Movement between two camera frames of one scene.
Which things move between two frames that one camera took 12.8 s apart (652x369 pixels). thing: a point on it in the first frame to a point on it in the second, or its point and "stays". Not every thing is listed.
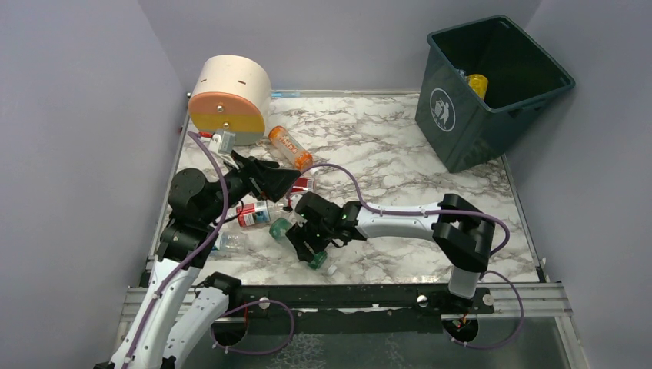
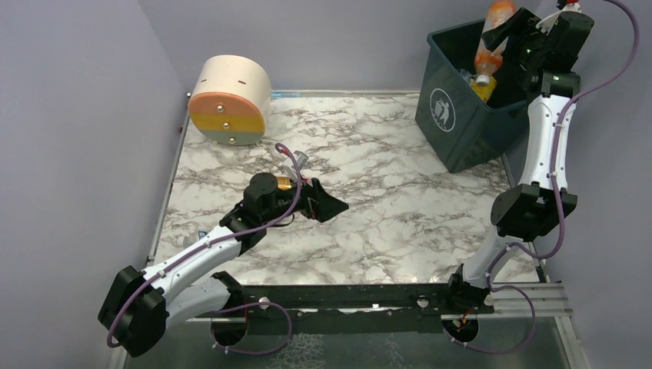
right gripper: (310, 234) to (513, 31)
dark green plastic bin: (480, 84) stays
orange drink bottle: (286, 143) to (487, 61)
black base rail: (354, 307) stays
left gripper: (259, 179) to (310, 201)
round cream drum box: (231, 93) stays
